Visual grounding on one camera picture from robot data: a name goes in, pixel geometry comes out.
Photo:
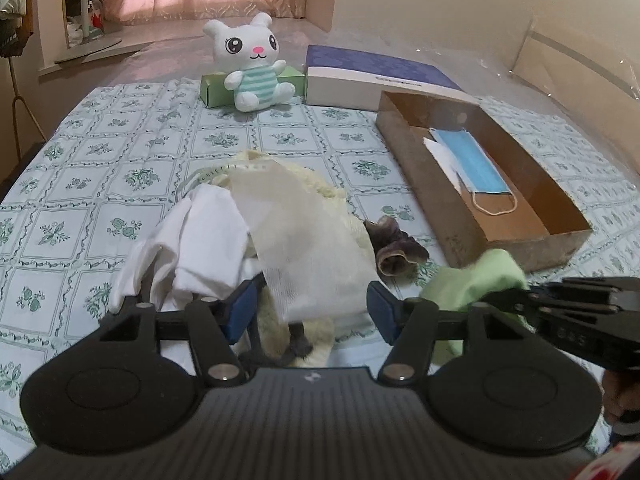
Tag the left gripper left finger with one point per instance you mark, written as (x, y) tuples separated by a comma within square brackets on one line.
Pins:
[(232, 314)]

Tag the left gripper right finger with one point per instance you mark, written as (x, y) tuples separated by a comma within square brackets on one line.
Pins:
[(390, 315)]

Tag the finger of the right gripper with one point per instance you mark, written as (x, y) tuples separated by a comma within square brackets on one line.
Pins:
[(584, 295)]

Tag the light green cloth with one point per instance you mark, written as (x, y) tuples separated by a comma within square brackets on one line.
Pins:
[(455, 289)]

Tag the dark brown scrunchie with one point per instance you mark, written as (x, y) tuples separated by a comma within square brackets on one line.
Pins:
[(396, 252)]

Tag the white gauze cloth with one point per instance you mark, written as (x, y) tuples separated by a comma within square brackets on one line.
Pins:
[(315, 255)]

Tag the blue surgical face mask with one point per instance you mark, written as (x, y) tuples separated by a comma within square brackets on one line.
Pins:
[(475, 169)]

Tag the white paper towel sheet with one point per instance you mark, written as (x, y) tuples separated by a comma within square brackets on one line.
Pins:
[(442, 157)]

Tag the person's right hand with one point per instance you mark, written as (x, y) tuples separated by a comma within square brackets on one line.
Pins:
[(618, 397)]

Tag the black sock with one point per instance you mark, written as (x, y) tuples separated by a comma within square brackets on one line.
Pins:
[(255, 356)]

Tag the cream fluffy towel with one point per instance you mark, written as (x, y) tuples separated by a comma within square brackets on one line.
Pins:
[(273, 333)]

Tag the brown cardboard tray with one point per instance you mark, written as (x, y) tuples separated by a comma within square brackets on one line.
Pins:
[(533, 219)]

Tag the green floral tablecloth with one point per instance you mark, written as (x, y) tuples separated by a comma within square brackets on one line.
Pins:
[(117, 163)]

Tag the green rectangular box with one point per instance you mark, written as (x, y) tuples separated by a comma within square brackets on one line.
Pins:
[(213, 94)]

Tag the clear plastic sheet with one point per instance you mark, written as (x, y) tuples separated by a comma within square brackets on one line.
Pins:
[(556, 70)]

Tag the purple and white box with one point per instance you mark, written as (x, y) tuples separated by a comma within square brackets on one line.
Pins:
[(354, 79)]

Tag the white bunny plush toy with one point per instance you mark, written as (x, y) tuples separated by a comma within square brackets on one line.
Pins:
[(248, 55)]

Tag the coat rack stand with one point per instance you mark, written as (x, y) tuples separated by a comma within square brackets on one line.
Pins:
[(15, 35)]

